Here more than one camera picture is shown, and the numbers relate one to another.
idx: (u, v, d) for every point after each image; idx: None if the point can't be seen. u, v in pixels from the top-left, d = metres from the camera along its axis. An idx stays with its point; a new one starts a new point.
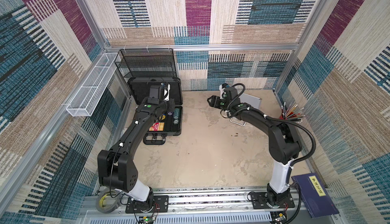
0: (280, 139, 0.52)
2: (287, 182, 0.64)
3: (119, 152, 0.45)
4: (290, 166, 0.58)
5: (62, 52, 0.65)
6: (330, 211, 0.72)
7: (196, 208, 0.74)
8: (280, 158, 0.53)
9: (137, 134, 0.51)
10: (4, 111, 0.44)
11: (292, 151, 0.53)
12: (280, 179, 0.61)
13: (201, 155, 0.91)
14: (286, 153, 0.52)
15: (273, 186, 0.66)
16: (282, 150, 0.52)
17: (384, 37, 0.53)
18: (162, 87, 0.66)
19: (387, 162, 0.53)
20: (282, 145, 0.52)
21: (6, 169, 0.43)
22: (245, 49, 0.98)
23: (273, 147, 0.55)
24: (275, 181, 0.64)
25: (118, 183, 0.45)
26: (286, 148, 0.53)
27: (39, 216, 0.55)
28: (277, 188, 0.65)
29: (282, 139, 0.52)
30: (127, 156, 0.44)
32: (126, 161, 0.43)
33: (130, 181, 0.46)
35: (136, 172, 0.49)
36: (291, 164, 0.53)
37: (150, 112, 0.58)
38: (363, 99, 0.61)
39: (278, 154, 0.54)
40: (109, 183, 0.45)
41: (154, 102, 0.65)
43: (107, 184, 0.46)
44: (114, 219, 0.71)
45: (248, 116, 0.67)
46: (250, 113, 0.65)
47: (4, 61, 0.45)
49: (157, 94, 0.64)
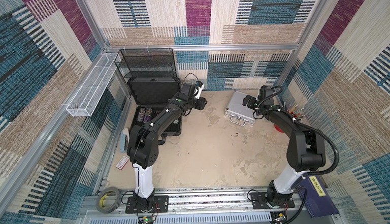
0: (301, 145, 0.49)
2: (293, 187, 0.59)
3: (149, 129, 0.53)
4: (302, 175, 0.54)
5: (62, 52, 0.65)
6: (330, 211, 0.72)
7: (196, 208, 0.74)
8: (295, 162, 0.50)
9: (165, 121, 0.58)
10: (4, 111, 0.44)
11: (312, 162, 0.49)
12: (286, 183, 0.60)
13: (201, 155, 0.91)
14: (302, 159, 0.49)
15: (277, 184, 0.66)
16: (299, 155, 0.49)
17: (385, 37, 0.53)
18: (193, 86, 0.72)
19: (387, 162, 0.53)
20: (301, 151, 0.49)
21: (6, 169, 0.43)
22: (245, 49, 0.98)
23: (292, 150, 0.52)
24: (281, 182, 0.63)
25: (140, 157, 0.52)
26: (304, 157, 0.49)
27: (39, 216, 0.55)
28: (280, 188, 0.64)
29: (303, 146, 0.49)
30: (154, 135, 0.51)
32: (153, 138, 0.50)
33: (151, 159, 0.52)
35: (157, 154, 0.55)
36: (304, 174, 0.54)
37: (180, 105, 0.66)
38: (363, 100, 0.61)
39: (294, 158, 0.51)
40: (132, 155, 0.53)
41: (184, 97, 0.72)
43: (130, 155, 0.53)
44: (114, 219, 0.71)
45: (278, 117, 0.64)
46: (279, 115, 0.63)
47: (4, 61, 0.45)
49: (188, 91, 0.70)
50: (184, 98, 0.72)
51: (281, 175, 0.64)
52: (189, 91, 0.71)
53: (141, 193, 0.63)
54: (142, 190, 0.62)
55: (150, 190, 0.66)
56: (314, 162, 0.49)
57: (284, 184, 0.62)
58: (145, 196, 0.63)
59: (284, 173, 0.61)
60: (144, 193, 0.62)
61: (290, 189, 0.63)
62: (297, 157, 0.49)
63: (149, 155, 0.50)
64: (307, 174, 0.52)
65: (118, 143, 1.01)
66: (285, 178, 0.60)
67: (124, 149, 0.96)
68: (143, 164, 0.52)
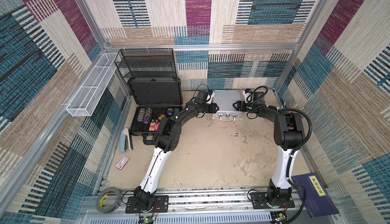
0: (284, 123, 0.60)
2: (288, 176, 0.64)
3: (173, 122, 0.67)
4: (290, 154, 0.61)
5: (62, 52, 0.65)
6: (330, 211, 0.72)
7: (196, 208, 0.74)
8: (280, 139, 0.60)
9: (186, 117, 0.72)
10: (3, 111, 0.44)
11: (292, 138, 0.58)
12: (280, 169, 0.64)
13: (201, 155, 0.90)
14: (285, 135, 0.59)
15: (274, 178, 0.69)
16: (282, 131, 0.59)
17: (384, 37, 0.53)
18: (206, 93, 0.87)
19: (387, 162, 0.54)
20: (284, 128, 0.59)
21: (6, 169, 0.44)
22: (245, 49, 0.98)
23: (278, 130, 0.62)
24: (277, 173, 0.67)
25: (164, 142, 0.66)
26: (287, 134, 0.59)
27: (39, 216, 0.55)
28: (277, 181, 0.67)
29: (285, 124, 0.60)
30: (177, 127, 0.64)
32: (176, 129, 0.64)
33: (173, 145, 0.64)
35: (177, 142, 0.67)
36: (292, 153, 0.61)
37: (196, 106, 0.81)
38: (363, 100, 0.61)
39: (279, 136, 0.61)
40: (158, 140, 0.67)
41: (198, 101, 0.88)
43: (156, 141, 0.67)
44: (114, 219, 0.71)
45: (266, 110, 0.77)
46: (267, 108, 0.76)
47: (4, 61, 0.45)
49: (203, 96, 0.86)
50: (199, 102, 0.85)
51: (276, 167, 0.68)
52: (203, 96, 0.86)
53: (148, 186, 0.66)
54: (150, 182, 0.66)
55: (155, 188, 0.68)
56: (295, 139, 0.58)
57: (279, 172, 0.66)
58: (150, 190, 0.66)
59: (278, 163, 0.66)
60: (151, 186, 0.66)
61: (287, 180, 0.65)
62: (281, 134, 0.59)
63: (172, 141, 0.65)
64: (294, 152, 0.60)
65: (118, 142, 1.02)
66: (279, 165, 0.66)
67: (124, 149, 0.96)
68: (165, 149, 0.65)
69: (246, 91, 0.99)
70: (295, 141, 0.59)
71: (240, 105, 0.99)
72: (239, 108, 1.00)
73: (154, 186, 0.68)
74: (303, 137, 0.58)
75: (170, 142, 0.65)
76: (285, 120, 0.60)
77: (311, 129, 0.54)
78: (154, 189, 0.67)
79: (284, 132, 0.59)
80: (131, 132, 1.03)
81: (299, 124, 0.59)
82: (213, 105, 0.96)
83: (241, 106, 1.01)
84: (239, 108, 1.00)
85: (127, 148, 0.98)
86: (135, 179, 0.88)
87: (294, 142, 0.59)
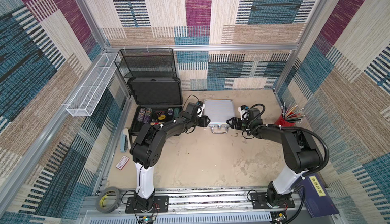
0: (294, 143, 0.51)
2: (293, 187, 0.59)
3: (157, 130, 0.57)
4: (301, 176, 0.55)
5: (62, 52, 0.65)
6: (330, 212, 0.72)
7: (196, 208, 0.74)
8: (295, 164, 0.50)
9: (173, 128, 0.63)
10: (3, 111, 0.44)
11: (309, 161, 0.49)
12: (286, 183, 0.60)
13: (201, 155, 0.91)
14: (300, 157, 0.49)
15: (276, 183, 0.66)
16: (295, 153, 0.50)
17: (385, 37, 0.53)
18: (197, 105, 0.79)
19: (387, 162, 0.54)
20: (296, 149, 0.50)
21: (6, 169, 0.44)
22: (245, 49, 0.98)
23: (288, 153, 0.52)
24: (280, 182, 0.63)
25: (142, 156, 0.53)
26: (301, 157, 0.49)
27: (39, 216, 0.55)
28: (279, 189, 0.64)
29: (296, 144, 0.51)
30: (161, 135, 0.53)
32: (159, 137, 0.53)
33: (153, 159, 0.52)
35: (159, 156, 0.56)
36: (303, 174, 0.54)
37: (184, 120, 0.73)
38: (363, 100, 0.61)
39: (293, 160, 0.51)
40: (135, 153, 0.54)
41: (187, 115, 0.79)
43: (134, 155, 0.54)
44: (114, 219, 0.71)
45: (265, 129, 0.69)
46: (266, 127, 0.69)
47: (4, 61, 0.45)
49: (192, 109, 0.78)
50: (188, 116, 0.79)
51: (280, 176, 0.63)
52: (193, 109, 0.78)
53: (141, 193, 0.63)
54: (142, 191, 0.62)
55: (151, 190, 0.66)
56: (313, 161, 0.49)
57: (283, 184, 0.62)
58: (145, 196, 0.63)
59: (282, 174, 0.61)
60: (144, 193, 0.63)
61: (290, 189, 0.63)
62: (295, 157, 0.49)
63: (151, 154, 0.52)
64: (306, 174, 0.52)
65: (118, 143, 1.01)
66: (283, 178, 0.61)
67: (124, 149, 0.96)
68: (144, 163, 0.53)
69: (242, 108, 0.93)
70: (312, 163, 0.49)
71: (236, 122, 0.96)
72: (234, 125, 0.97)
73: (150, 189, 0.65)
74: (320, 157, 0.49)
75: (149, 155, 0.52)
76: (294, 139, 0.52)
77: (326, 147, 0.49)
78: (150, 191, 0.65)
79: (297, 153, 0.50)
80: (131, 132, 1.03)
81: (311, 142, 0.51)
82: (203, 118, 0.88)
83: (235, 123, 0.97)
84: (234, 125, 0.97)
85: (127, 148, 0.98)
86: (135, 179, 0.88)
87: (312, 165, 0.49)
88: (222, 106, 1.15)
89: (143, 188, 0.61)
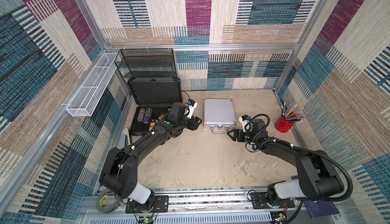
0: (312, 169, 0.45)
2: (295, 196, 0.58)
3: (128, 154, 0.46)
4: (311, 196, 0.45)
5: (62, 52, 0.65)
6: (330, 211, 0.72)
7: (196, 208, 0.74)
8: (313, 193, 0.44)
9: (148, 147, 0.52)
10: (3, 111, 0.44)
11: (330, 190, 0.43)
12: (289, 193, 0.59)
13: (201, 155, 0.91)
14: (318, 186, 0.44)
15: (278, 188, 0.65)
16: (314, 182, 0.44)
17: (385, 37, 0.53)
18: (183, 107, 0.67)
19: (387, 162, 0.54)
20: (315, 178, 0.44)
21: (6, 169, 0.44)
22: (245, 49, 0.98)
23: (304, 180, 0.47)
24: (283, 189, 0.62)
25: (114, 186, 0.44)
26: (322, 186, 0.44)
27: (39, 216, 0.55)
28: (281, 194, 0.63)
29: (314, 170, 0.45)
30: (132, 161, 0.44)
32: (130, 165, 0.43)
33: (126, 189, 0.45)
35: (135, 183, 0.48)
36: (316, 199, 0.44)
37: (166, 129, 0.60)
38: (363, 99, 0.61)
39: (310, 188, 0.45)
40: (106, 182, 0.45)
41: (173, 119, 0.67)
43: (105, 184, 0.45)
44: (115, 219, 0.72)
45: (274, 148, 0.63)
46: (274, 144, 0.63)
47: (4, 61, 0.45)
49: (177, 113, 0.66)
50: (173, 121, 0.68)
51: (283, 184, 0.62)
52: (178, 113, 0.66)
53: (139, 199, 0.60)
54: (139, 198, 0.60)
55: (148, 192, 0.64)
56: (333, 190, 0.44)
57: (286, 192, 0.60)
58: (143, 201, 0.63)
59: (288, 184, 0.58)
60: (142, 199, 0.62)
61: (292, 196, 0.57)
62: (315, 187, 0.43)
63: (123, 185, 0.43)
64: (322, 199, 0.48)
65: (118, 143, 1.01)
66: (288, 188, 0.59)
67: None
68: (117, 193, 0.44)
69: (244, 119, 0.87)
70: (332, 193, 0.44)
71: (238, 134, 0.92)
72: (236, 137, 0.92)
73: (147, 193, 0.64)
74: (340, 185, 0.44)
75: (122, 186, 0.43)
76: (312, 165, 0.46)
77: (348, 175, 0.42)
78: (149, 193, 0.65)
79: (316, 182, 0.44)
80: (131, 132, 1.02)
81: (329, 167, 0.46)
82: (194, 120, 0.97)
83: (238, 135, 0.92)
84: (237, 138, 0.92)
85: None
86: None
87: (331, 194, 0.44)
88: (221, 106, 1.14)
89: (134, 197, 0.56)
